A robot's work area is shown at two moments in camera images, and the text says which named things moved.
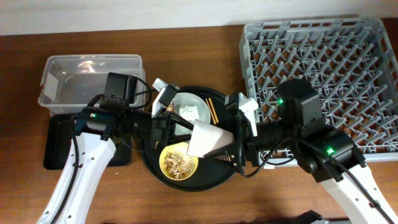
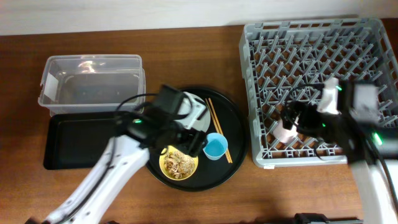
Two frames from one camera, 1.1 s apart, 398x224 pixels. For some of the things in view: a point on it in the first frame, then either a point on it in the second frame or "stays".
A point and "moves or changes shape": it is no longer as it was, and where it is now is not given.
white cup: (204, 138) moves or changes shape
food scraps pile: (178, 164) stays
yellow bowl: (175, 163) stays
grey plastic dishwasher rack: (351, 63) stays
